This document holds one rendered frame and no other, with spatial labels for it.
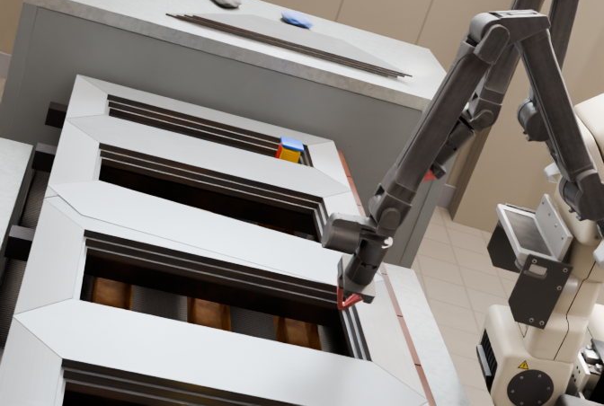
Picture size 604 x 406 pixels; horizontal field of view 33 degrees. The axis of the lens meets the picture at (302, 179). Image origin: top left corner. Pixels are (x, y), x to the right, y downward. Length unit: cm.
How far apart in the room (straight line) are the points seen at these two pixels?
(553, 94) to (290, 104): 114
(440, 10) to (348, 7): 44
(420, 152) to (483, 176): 317
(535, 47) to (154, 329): 85
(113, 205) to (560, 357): 103
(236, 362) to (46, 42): 135
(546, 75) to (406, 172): 31
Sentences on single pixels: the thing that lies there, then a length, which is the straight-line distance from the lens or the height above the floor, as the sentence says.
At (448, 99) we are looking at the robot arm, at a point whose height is 135.
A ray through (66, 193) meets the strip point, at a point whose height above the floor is 86.
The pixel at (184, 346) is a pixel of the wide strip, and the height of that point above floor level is 86.
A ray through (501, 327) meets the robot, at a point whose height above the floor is 80.
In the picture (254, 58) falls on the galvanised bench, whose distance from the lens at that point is 289.
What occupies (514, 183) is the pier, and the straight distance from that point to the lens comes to 512.
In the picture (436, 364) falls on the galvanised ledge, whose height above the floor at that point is 68.
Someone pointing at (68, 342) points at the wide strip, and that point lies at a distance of 174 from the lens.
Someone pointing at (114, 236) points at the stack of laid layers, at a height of 86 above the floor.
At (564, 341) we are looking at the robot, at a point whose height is 86.
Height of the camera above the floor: 183
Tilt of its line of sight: 22 degrees down
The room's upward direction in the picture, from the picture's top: 19 degrees clockwise
